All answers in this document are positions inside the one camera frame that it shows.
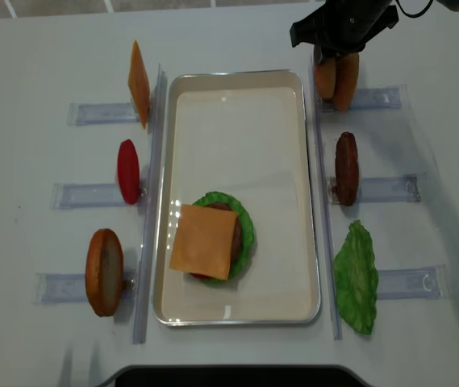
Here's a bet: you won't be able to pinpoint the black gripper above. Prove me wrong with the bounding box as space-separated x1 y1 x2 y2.
290 0 398 66

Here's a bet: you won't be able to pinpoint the sesame top bun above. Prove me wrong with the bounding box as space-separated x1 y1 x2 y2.
314 58 336 100

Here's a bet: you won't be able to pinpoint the upright brown meat patty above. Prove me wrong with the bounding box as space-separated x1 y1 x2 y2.
335 132 360 206

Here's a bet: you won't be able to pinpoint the upright orange cheese slice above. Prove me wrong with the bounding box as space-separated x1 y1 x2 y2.
127 40 151 128

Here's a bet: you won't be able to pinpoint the green lettuce leaf on stack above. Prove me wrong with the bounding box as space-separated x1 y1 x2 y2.
194 191 255 285

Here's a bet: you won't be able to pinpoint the upright green lettuce leaf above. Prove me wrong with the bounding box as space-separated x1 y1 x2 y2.
333 220 379 335

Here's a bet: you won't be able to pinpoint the upright red tomato slice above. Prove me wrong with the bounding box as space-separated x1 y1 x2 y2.
117 139 141 205

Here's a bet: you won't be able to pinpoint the orange cheese slice on stack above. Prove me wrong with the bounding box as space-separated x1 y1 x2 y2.
169 202 238 281

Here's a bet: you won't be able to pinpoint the clear holder cheese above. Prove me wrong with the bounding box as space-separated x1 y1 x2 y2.
67 102 140 127

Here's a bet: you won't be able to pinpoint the red tomato slice on stack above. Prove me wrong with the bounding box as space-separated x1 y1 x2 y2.
191 273 212 280

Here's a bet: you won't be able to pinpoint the clear holder lettuce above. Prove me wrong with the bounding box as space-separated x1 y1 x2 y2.
378 264 449 300

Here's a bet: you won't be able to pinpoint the clear holder tomato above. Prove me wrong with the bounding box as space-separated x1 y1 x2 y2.
51 183 128 210

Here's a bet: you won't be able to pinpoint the golden bun standing right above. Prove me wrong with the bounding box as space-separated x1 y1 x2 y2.
332 52 359 111

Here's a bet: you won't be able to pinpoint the clear holder right buns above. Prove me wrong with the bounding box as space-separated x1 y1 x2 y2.
318 83 411 114

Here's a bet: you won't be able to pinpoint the cream metal baking tray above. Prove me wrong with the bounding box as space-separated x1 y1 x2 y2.
152 69 320 327

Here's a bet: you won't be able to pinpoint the brown patty on stack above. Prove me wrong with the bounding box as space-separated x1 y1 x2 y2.
206 202 242 264

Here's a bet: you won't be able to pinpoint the upright bottom bun left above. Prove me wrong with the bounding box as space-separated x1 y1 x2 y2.
85 228 123 317

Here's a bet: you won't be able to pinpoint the clear holder left bun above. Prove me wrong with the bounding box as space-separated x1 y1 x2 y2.
32 272 137 306

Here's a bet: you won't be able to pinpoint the black monitor bottom edge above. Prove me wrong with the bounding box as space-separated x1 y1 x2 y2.
114 365 366 387

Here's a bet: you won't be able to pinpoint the black camera cable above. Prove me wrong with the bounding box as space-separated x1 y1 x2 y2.
392 0 436 18

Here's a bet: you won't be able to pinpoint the long clear right rail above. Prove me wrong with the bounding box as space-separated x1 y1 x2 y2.
310 53 342 340

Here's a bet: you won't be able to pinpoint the long clear rail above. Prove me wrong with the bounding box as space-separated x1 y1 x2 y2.
132 64 167 344
310 53 342 340

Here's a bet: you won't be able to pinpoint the long clear left rail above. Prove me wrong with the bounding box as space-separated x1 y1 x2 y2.
132 64 167 344

